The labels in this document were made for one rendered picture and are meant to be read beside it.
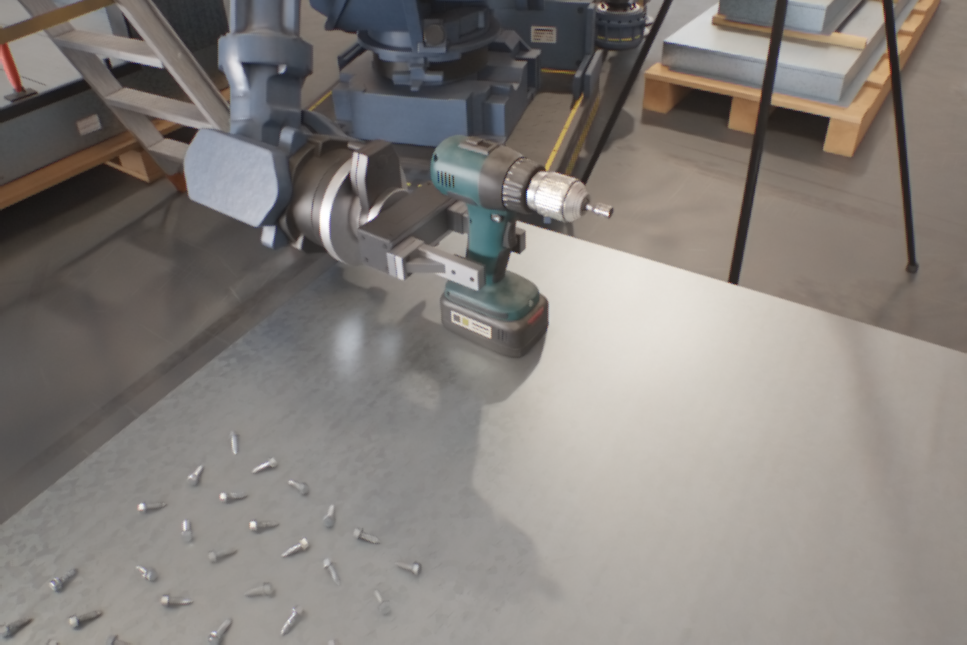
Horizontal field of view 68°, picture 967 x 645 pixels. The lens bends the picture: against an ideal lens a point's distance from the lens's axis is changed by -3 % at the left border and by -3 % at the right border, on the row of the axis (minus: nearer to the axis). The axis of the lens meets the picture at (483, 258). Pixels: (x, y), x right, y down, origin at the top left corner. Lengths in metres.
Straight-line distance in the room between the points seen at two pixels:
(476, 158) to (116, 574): 0.49
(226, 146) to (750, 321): 0.66
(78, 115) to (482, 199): 2.16
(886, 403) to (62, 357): 1.83
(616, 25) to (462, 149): 2.22
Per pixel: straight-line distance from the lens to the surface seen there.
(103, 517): 0.78
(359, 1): 2.03
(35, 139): 2.71
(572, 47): 2.70
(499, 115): 2.14
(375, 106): 2.19
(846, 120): 2.82
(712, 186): 2.53
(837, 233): 2.40
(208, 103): 2.07
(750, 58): 2.95
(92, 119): 2.79
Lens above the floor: 1.21
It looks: 35 degrees down
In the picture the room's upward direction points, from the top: 2 degrees counter-clockwise
